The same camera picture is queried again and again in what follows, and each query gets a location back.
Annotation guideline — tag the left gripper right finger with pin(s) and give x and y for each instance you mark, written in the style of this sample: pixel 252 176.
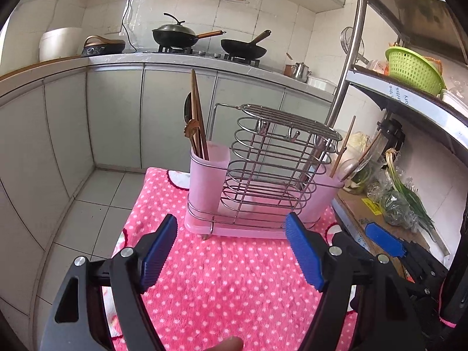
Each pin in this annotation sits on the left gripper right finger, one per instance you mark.
pixel 343 270

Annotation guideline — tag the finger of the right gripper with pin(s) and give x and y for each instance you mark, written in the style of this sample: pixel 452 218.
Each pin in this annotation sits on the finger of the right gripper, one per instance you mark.
pixel 389 243

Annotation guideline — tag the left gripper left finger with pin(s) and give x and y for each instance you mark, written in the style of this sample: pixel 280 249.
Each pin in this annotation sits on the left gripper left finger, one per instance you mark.
pixel 77 320

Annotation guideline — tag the clear plastic spoon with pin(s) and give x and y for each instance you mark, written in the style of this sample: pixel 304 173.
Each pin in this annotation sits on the clear plastic spoon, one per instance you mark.
pixel 346 169

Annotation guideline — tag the dark chopstick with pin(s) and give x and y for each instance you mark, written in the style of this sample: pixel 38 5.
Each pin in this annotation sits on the dark chopstick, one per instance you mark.
pixel 205 153
pixel 369 147

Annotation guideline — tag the brown wooden chopstick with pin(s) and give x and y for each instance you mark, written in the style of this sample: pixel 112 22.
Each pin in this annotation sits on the brown wooden chopstick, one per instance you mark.
pixel 194 94
pixel 342 149

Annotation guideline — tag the gold metal spoon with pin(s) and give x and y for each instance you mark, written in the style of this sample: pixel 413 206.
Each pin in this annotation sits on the gold metal spoon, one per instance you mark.
pixel 191 131

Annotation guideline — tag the black ladle spoon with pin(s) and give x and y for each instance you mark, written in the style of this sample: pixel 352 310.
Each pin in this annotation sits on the black ladle spoon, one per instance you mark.
pixel 187 111

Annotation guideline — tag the person left hand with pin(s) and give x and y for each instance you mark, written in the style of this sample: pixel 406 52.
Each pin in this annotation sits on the person left hand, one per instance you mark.
pixel 229 344

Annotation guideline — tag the bagged green vegetables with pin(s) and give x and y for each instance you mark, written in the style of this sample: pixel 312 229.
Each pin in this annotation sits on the bagged green vegetables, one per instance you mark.
pixel 394 207

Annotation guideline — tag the green onions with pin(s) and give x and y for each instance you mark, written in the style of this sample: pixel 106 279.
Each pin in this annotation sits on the green onions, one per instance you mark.
pixel 416 205

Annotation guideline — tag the cardboard box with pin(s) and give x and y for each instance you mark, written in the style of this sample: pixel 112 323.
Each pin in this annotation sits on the cardboard box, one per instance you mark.
pixel 361 214

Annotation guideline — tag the pink right plastic cup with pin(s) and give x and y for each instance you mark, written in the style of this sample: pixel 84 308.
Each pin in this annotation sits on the pink right plastic cup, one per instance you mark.
pixel 326 190

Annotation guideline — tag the napa cabbage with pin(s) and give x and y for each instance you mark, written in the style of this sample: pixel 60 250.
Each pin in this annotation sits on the napa cabbage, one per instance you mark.
pixel 358 142

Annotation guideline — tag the black blender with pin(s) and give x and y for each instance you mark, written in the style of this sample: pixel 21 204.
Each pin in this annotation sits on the black blender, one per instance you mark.
pixel 392 134

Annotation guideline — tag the pink polka dot towel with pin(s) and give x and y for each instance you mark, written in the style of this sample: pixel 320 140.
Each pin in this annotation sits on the pink polka dot towel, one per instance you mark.
pixel 210 290

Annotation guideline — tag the green plastic colander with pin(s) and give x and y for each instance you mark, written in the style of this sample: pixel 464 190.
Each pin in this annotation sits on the green plastic colander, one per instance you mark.
pixel 414 70

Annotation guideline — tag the steel kettle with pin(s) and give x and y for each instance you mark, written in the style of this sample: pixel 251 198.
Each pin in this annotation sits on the steel kettle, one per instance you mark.
pixel 300 72

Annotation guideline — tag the metal shelf rack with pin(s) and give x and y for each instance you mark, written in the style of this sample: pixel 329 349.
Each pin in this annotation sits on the metal shelf rack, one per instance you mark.
pixel 431 28

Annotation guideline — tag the black frying pan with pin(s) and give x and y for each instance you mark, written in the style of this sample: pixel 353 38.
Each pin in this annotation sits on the black frying pan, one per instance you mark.
pixel 246 50

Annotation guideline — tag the black induction pot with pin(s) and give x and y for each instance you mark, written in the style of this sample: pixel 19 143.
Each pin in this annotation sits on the black induction pot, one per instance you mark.
pixel 100 46

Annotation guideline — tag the white rice cooker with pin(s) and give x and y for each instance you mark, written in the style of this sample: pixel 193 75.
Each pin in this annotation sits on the white rice cooker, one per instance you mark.
pixel 59 43

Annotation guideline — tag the black wok with lid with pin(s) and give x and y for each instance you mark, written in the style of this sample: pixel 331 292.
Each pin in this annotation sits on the black wok with lid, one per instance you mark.
pixel 177 35

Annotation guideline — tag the wire utensil rack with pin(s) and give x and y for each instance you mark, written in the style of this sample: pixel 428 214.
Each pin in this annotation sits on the wire utensil rack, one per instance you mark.
pixel 274 157

